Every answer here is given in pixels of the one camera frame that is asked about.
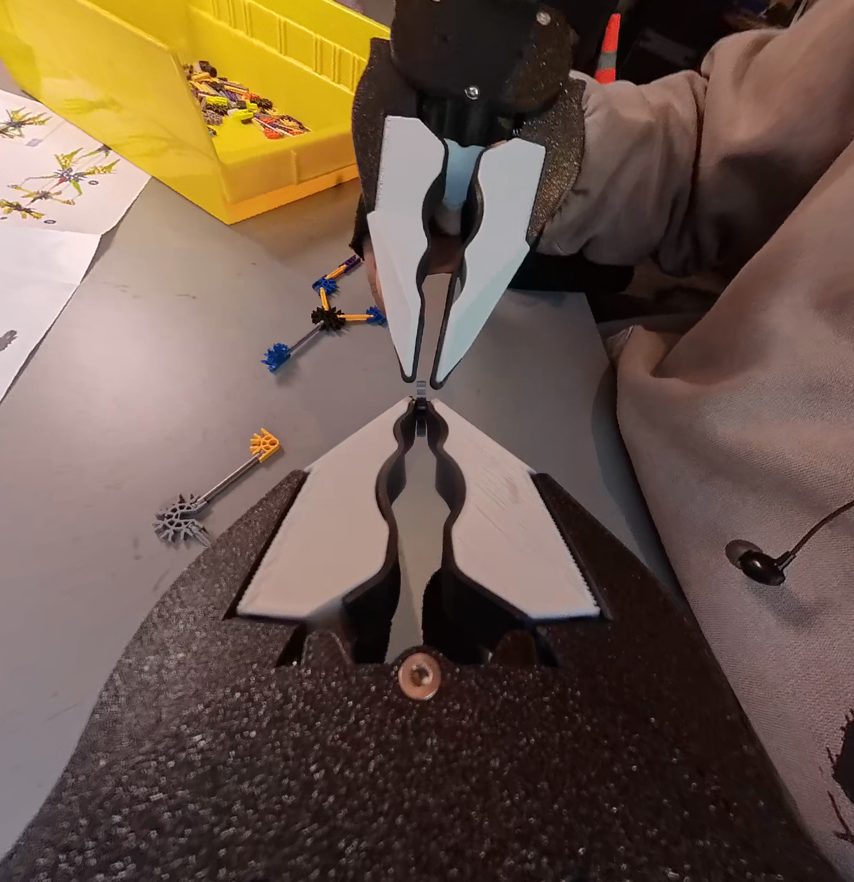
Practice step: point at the small black earbud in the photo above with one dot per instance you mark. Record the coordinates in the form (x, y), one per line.
(761, 565)

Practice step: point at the white instruction sheet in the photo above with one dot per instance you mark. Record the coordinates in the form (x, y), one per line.
(34, 241)

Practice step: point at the pile of toy parts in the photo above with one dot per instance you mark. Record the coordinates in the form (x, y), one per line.
(247, 103)

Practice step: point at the blue yellow toy rod model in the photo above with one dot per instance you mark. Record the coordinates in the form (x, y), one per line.
(328, 318)

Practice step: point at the yellow parts bin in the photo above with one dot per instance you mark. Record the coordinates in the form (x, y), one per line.
(123, 103)

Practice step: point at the blue toy connector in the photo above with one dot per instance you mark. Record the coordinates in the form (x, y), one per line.
(276, 357)

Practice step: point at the person's right forearm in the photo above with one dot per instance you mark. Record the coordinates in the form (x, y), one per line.
(640, 172)

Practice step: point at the yellow toy connector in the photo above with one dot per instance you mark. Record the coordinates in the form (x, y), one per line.
(266, 446)

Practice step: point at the grey desk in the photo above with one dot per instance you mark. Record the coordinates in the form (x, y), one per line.
(158, 344)

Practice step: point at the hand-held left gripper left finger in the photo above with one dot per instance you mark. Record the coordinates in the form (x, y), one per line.
(316, 544)

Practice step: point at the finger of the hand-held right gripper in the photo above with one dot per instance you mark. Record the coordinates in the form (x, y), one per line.
(399, 207)
(506, 220)

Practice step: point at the person's right hand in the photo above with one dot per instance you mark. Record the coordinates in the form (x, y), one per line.
(373, 275)

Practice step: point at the black rounded object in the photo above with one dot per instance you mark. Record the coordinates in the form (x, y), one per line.
(571, 272)

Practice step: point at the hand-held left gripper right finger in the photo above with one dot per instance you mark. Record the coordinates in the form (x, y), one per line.
(516, 544)

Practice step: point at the orange striped object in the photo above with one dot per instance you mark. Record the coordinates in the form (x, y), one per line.
(608, 48)

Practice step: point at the grey toy connector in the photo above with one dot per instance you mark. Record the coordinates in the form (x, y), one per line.
(181, 520)
(421, 406)

